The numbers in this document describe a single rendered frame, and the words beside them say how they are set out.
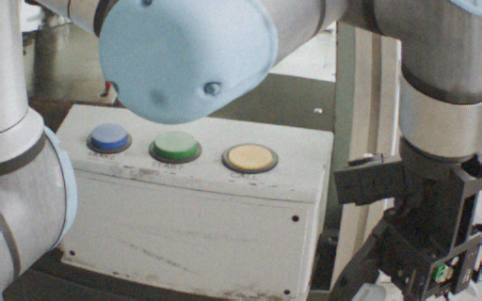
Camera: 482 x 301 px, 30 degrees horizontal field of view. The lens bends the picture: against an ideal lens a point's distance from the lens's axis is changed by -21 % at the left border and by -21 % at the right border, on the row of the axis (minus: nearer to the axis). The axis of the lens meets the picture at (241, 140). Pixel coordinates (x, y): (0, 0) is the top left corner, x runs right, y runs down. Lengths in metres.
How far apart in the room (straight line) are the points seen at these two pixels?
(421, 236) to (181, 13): 0.26
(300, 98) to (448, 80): 0.61
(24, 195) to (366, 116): 0.34
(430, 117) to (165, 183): 0.46
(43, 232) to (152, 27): 0.44
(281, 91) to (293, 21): 0.65
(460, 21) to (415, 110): 0.08
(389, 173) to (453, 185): 0.08
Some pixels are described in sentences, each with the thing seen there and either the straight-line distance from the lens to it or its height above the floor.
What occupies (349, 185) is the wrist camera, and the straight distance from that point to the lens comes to 0.72.
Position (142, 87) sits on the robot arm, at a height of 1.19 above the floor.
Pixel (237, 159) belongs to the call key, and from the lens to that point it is 1.00.
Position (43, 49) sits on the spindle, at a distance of 1.37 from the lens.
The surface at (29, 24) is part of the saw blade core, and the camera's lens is 1.23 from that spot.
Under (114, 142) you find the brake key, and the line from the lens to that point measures 1.02.
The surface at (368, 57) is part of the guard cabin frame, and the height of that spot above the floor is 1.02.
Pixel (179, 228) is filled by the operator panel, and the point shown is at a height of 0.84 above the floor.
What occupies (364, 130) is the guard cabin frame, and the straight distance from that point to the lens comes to 0.97.
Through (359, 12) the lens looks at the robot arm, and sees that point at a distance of 0.59.
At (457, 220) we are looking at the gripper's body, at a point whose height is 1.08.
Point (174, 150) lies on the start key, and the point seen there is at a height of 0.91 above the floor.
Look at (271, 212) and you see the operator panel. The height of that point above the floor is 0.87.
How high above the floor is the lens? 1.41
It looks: 30 degrees down
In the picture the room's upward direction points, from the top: 2 degrees clockwise
